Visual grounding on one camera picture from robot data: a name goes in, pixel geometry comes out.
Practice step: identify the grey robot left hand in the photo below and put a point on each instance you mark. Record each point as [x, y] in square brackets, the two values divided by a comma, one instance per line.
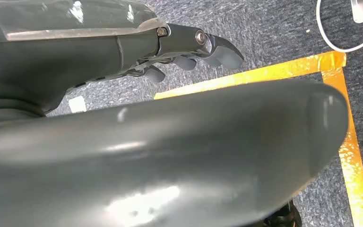
[175, 150]

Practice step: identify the white floor sticker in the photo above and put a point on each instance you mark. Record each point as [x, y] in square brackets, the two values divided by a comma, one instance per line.
[77, 104]

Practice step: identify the yellow floor tape strip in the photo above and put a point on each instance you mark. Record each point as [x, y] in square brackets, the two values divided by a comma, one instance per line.
[353, 175]
[281, 69]

